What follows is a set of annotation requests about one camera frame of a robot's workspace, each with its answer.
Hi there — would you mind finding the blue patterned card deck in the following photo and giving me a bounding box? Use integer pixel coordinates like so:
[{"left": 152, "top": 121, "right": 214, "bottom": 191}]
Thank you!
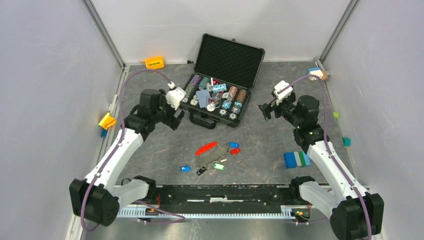
[{"left": 196, "top": 89, "right": 211, "bottom": 108}]

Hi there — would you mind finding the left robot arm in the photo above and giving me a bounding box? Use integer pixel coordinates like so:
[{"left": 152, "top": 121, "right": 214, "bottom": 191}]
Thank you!
[{"left": 69, "top": 87, "right": 186, "bottom": 231}]

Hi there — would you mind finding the white blue brick stack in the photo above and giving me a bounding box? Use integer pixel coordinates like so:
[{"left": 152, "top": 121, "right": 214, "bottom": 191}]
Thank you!
[{"left": 307, "top": 67, "right": 328, "bottom": 81}]

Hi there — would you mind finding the clear dealer button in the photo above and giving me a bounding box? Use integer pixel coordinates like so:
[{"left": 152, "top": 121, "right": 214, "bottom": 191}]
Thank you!
[{"left": 210, "top": 92, "right": 223, "bottom": 109}]

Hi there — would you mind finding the orange poker chip stack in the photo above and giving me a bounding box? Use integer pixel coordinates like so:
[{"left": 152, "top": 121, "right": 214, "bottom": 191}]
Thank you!
[{"left": 227, "top": 86, "right": 238, "bottom": 99}]

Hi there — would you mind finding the blue white green block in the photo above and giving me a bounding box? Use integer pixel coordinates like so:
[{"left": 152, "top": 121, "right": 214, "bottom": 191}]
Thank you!
[{"left": 283, "top": 151, "right": 311, "bottom": 169}]

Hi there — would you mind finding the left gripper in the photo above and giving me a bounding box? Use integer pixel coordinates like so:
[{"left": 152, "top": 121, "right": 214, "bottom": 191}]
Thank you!
[{"left": 152, "top": 89, "right": 187, "bottom": 130}]

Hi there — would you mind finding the brown poker chip stack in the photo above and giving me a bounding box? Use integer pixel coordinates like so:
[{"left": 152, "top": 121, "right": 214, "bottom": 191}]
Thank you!
[{"left": 236, "top": 89, "right": 248, "bottom": 104}]

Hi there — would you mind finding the teal small cube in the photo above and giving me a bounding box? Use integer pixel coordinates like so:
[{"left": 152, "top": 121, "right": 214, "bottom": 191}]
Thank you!
[{"left": 342, "top": 136, "right": 352, "bottom": 147}]

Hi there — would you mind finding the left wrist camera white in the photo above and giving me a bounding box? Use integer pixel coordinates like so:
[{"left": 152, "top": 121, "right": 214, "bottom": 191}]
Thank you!
[{"left": 165, "top": 82, "right": 186, "bottom": 110}]

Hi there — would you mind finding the blue tag with key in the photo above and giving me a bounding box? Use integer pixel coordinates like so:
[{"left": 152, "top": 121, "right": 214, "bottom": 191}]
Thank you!
[{"left": 179, "top": 165, "right": 192, "bottom": 173}]

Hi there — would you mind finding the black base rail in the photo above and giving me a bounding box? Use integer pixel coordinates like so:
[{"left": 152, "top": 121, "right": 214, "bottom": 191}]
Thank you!
[{"left": 142, "top": 184, "right": 309, "bottom": 214}]

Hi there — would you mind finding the black poker chip case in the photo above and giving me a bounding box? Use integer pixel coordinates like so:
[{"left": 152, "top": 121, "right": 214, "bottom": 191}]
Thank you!
[{"left": 182, "top": 33, "right": 265, "bottom": 129}]

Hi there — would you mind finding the green poker chip stack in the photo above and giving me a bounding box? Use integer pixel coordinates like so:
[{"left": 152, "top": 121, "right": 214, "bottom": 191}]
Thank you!
[{"left": 198, "top": 76, "right": 212, "bottom": 90}]

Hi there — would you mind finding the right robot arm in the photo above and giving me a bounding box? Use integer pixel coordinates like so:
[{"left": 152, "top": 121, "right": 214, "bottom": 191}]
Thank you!
[{"left": 258, "top": 93, "right": 385, "bottom": 240}]

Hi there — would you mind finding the yellow orange block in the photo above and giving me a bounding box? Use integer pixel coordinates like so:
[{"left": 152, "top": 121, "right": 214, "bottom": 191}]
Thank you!
[{"left": 98, "top": 112, "right": 117, "bottom": 130}]

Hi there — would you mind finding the red keyring with key bunch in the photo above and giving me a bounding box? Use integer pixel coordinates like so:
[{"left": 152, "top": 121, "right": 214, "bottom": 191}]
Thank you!
[{"left": 195, "top": 141, "right": 241, "bottom": 176}]

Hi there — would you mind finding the yellow toy block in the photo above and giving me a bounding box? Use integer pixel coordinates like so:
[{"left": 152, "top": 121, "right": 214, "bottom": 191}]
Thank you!
[{"left": 144, "top": 56, "right": 165, "bottom": 70}]

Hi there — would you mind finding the small blue block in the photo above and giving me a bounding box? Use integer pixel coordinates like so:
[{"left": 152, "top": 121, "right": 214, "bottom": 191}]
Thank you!
[{"left": 100, "top": 129, "right": 108, "bottom": 139}]

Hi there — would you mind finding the purple poker chip stack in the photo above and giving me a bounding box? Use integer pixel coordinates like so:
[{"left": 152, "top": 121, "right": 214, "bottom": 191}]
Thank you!
[{"left": 185, "top": 74, "right": 202, "bottom": 98}]

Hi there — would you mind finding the light blue chip stack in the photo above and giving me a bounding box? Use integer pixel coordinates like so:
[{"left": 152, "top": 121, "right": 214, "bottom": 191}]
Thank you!
[{"left": 212, "top": 83, "right": 227, "bottom": 93}]

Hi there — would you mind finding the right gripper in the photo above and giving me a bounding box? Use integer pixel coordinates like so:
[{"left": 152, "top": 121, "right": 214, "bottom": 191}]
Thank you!
[{"left": 258, "top": 94, "right": 303, "bottom": 128}]

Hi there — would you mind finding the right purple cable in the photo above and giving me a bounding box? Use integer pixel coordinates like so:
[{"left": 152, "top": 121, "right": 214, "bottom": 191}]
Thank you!
[{"left": 284, "top": 74, "right": 373, "bottom": 240}]

